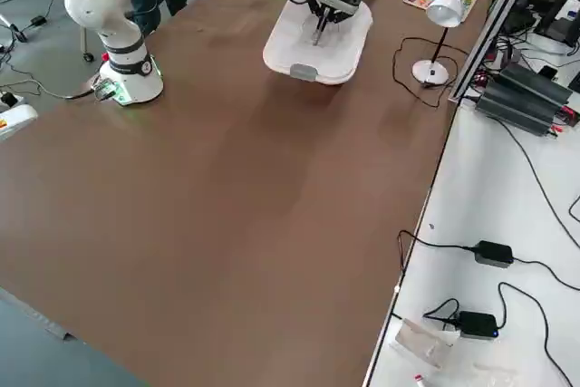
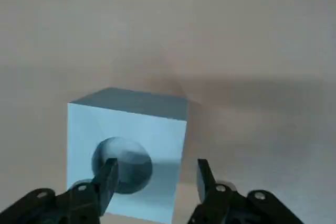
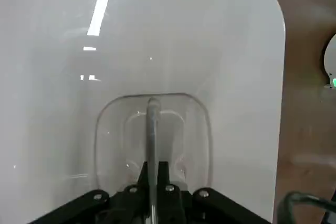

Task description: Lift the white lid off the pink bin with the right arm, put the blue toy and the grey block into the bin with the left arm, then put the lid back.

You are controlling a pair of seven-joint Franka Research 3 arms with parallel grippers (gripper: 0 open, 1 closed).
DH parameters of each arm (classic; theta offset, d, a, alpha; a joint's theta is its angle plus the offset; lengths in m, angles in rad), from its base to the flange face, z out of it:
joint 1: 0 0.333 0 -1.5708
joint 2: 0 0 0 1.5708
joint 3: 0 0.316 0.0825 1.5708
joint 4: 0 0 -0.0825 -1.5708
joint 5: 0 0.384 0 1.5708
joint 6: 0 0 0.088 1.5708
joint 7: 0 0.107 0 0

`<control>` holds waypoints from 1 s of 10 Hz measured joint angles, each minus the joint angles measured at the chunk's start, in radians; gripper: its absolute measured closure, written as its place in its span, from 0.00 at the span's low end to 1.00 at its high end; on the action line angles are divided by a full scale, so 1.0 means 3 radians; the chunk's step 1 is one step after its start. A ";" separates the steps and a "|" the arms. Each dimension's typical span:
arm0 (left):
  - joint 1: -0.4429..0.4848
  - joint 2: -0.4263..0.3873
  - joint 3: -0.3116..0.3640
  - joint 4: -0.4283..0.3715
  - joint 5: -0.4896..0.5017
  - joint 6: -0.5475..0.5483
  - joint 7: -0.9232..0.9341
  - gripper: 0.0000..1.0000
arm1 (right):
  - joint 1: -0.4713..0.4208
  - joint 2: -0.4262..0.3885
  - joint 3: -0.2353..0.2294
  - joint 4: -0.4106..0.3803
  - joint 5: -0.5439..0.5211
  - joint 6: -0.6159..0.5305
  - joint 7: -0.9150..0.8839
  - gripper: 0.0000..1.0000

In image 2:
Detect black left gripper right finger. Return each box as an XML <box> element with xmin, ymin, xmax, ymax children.
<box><xmin>186</xmin><ymin>158</ymin><xmax>308</xmax><ymax>224</ymax></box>

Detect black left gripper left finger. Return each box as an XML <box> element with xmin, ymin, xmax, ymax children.
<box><xmin>0</xmin><ymin>157</ymin><xmax>119</xmax><ymax>224</ymax></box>

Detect grey block with round hole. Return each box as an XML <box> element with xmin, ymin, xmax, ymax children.
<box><xmin>67</xmin><ymin>87</ymin><xmax>188</xmax><ymax>223</ymax></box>

